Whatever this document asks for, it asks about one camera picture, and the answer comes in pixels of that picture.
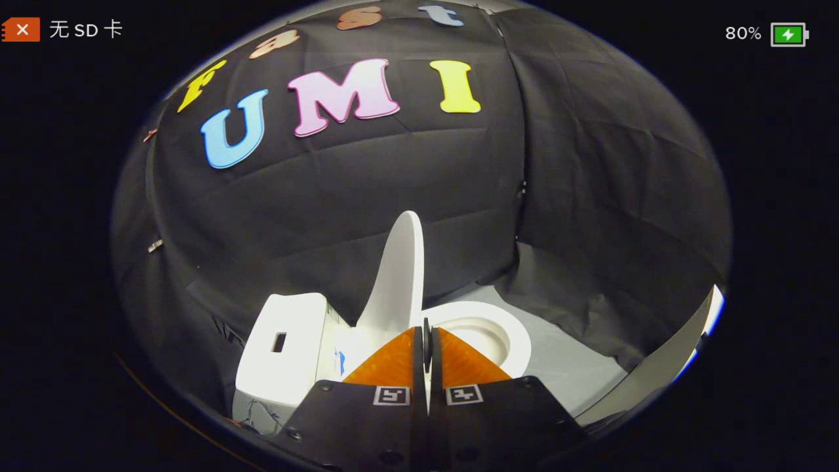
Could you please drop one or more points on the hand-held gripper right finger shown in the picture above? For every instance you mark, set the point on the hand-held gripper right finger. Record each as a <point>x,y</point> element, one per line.
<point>498,426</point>

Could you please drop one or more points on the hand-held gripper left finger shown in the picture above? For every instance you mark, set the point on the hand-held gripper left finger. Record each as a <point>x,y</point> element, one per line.
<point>367,426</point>

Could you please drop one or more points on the white toilet lid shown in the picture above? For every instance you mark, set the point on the white toilet lid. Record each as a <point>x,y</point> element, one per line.
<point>400,275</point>

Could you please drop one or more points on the white toilet bowl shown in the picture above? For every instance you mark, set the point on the white toilet bowl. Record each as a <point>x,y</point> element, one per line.
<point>511,334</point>

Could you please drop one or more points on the white toilet tank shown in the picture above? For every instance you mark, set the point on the white toilet tank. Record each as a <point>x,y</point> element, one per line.
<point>282,373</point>

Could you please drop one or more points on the white board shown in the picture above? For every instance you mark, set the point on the white board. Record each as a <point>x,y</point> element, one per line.
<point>655,373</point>

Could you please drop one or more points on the black backdrop cloth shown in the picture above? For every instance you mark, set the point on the black backdrop cloth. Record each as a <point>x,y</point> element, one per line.
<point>367,183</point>

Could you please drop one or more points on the silver metal clip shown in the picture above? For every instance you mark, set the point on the silver metal clip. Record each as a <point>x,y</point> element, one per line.
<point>155,246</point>

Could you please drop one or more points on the copper-coloured clip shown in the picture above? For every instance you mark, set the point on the copper-coloured clip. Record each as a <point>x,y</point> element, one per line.
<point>150,134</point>

